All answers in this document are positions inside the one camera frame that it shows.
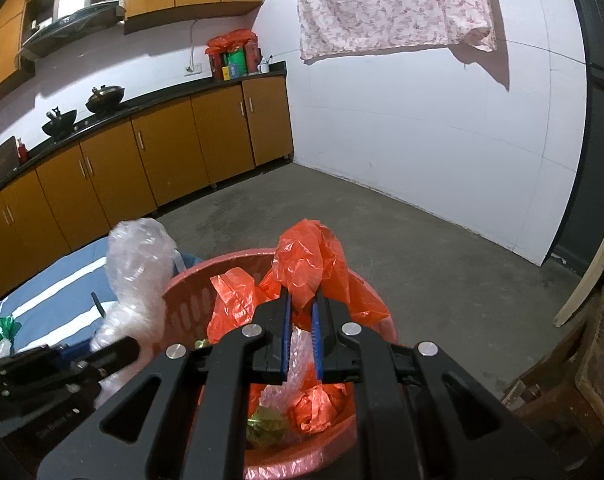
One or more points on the green box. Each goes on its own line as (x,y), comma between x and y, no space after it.
(237,60)

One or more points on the dark grey door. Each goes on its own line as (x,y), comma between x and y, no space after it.
(602,110)

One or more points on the white cup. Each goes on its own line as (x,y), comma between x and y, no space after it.
(264,68)

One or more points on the cream wooden plank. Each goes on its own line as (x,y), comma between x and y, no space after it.
(587,285)

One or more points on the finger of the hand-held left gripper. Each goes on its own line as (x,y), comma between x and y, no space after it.
(98,306)
(114,355)

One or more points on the brown cutting board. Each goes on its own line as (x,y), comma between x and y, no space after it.
(2,160)

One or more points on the red bottle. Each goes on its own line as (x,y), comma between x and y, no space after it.
(23,154)

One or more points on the small bubble wrap sheet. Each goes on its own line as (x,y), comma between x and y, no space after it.
(297,360)

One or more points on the steel range hood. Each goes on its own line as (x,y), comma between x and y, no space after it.
(67,25)

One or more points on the large bubble wrap sheet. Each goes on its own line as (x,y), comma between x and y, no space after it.
(137,270)

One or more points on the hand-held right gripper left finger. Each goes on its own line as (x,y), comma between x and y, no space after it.
(285,340)

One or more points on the red plastic bag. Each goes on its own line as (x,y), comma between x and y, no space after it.
(232,40)

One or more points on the black wok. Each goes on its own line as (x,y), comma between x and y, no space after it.
(59,122)

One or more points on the wooden furniture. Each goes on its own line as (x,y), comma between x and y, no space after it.
(597,360)

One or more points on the red plastic basket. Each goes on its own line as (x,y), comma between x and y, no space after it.
(187,295)

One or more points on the wooden base cabinets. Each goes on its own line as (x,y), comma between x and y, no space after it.
(172,145)

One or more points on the olive green plastic bag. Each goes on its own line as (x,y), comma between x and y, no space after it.
(267,425)

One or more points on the dark pot with lid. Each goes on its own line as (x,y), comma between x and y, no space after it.
(104,97)

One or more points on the large orange plastic bag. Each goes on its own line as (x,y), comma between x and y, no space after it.
(307,255)

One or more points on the blue white printed tablecloth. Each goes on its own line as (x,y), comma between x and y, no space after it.
(57,290)

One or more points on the pink floral hanging cloth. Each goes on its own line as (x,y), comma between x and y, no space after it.
(382,5)

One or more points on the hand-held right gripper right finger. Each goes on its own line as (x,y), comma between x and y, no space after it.
(318,340)

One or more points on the red canister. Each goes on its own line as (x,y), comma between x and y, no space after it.
(218,67)

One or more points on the black kitchen countertop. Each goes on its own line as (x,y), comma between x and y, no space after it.
(182,92)

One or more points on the white wall socket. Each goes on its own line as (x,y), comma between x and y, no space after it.
(193,70)

